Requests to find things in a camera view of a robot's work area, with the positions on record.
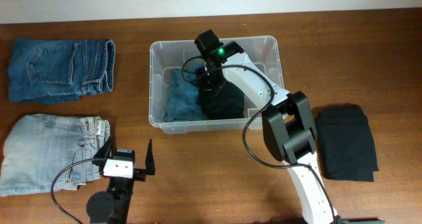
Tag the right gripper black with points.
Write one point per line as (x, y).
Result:
(206, 87)

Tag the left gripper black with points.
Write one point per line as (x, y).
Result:
(138, 174)

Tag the black garment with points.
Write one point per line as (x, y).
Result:
(220, 100)
(346, 143)

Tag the teal blue shirt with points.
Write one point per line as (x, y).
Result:
(182, 103)

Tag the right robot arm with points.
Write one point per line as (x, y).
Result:
(289, 130)

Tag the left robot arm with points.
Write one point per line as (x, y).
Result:
(112, 205)

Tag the clear plastic storage container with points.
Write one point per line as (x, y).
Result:
(260, 52)

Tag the light blue folded jeans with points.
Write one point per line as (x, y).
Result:
(49, 152)

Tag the dark blue folded jeans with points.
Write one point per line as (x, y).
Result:
(58, 71)

